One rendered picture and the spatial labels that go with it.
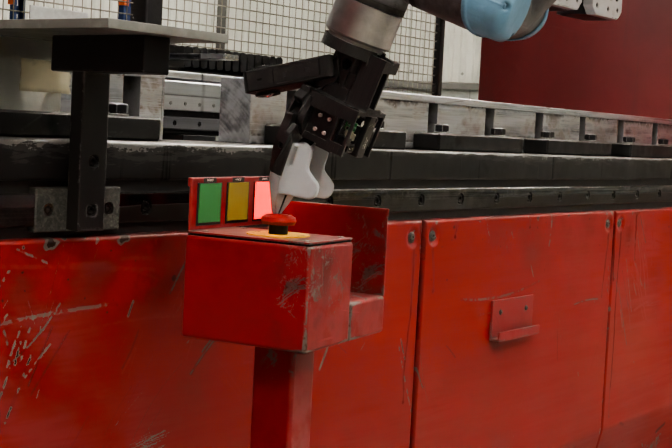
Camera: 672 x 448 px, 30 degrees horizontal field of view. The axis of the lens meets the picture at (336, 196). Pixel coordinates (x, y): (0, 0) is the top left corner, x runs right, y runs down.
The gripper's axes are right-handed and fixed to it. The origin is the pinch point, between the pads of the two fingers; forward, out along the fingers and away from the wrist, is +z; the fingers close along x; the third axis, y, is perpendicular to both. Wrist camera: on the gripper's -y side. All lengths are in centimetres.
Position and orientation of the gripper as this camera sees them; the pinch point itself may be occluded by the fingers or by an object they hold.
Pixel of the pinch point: (274, 200)
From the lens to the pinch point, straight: 141.3
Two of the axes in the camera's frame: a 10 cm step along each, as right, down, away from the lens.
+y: 8.1, 4.2, -4.0
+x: 4.5, -0.2, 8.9
